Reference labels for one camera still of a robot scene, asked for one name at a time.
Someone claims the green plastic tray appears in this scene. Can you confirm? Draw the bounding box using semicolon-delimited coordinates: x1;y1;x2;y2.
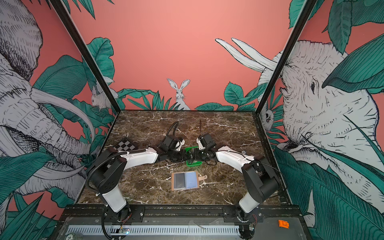
185;146;203;167

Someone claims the black mounting rail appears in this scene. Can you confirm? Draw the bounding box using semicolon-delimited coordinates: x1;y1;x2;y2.
59;204;303;224

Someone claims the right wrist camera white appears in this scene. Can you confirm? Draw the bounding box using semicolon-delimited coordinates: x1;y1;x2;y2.
197;138;205;150

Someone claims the checkerboard calibration plate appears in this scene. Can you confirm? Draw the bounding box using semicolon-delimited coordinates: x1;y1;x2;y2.
114;137;138;152

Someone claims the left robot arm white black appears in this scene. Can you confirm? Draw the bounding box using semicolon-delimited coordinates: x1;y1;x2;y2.
85;135;187;213

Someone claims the white slotted cable duct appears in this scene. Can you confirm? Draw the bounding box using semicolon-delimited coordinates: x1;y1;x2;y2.
66;225;240;236

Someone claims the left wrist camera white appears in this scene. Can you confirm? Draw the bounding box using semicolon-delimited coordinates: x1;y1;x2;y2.
175;139;185;152

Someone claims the tan leather card holder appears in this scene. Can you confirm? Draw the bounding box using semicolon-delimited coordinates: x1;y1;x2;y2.
171;171;208;191

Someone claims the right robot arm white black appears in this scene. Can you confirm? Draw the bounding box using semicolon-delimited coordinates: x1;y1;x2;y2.
186;134;282;223

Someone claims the orange connector block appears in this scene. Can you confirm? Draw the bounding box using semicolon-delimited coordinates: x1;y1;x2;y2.
278;220;290;229

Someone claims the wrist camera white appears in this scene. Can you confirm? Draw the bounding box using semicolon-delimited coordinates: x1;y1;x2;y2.
175;139;185;152
197;138;205;150

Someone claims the small green circuit board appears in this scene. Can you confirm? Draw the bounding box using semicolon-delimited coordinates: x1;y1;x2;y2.
119;228;130;235

